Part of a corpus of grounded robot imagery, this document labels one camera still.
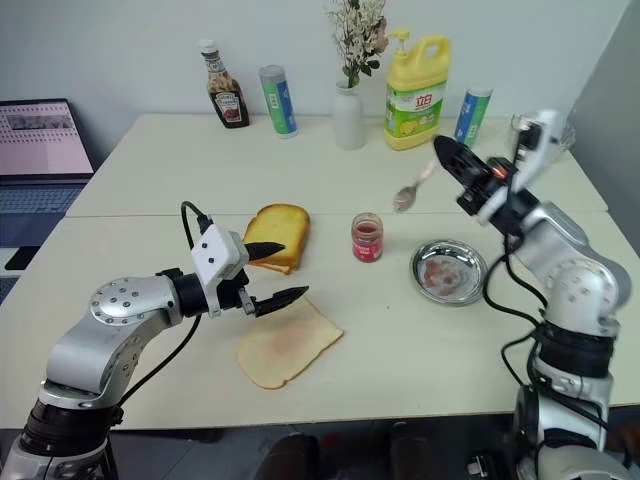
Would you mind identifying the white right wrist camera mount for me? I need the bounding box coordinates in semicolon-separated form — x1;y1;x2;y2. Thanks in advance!
510;109;570;194

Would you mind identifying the white vase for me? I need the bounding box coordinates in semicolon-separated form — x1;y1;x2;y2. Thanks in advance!
333;80;367;151

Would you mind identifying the thin pale bread slice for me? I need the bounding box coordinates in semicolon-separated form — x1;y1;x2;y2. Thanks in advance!
236;295;345;392

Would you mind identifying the dried flower bouquet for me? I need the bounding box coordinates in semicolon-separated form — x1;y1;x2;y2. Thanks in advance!
326;0;390;90

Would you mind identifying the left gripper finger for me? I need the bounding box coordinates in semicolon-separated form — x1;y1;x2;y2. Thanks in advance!
253;285;311;319
243;240;287;262

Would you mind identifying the yellow detergent pump bottle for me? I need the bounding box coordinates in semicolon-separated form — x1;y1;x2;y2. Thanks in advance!
383;27;453;152

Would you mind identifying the small red jam jar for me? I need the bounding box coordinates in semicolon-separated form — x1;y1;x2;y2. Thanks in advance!
350;211;385;263

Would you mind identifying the thick toasted bread slice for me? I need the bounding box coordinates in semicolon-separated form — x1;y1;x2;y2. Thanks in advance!
242;202;312;276

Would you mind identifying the black phone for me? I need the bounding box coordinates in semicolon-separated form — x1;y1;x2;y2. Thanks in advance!
0;246;35;272

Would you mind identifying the ketchup bottle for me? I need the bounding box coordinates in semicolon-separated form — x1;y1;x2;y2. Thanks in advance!
199;39;252;130

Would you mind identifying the metal spoon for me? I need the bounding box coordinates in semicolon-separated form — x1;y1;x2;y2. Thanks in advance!
392;160;440;214

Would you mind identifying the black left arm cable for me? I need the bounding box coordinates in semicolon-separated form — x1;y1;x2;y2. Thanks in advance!
112;200;211;409

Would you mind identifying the round metal plate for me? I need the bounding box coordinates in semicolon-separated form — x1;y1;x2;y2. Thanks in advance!
410;239;489;305

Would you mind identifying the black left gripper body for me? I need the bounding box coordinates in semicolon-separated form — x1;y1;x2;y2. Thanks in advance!
221;268;261;319

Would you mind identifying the green blue cylinder roll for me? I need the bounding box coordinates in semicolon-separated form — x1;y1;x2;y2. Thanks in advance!
258;64;301;140
453;86;494;150

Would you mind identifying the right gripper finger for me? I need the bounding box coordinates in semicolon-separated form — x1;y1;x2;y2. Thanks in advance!
433;133;491;175
433;141;480;195

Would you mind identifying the open laptop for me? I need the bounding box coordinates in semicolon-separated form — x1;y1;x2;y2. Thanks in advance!
0;98;97;249

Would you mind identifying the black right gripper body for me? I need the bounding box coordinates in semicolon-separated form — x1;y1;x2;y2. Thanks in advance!
456;156;517;215

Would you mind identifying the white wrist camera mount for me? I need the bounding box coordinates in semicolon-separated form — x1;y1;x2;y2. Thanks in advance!
510;109;570;194
190;223;250;319

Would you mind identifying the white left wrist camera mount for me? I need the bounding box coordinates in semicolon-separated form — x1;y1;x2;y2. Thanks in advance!
190;223;250;319

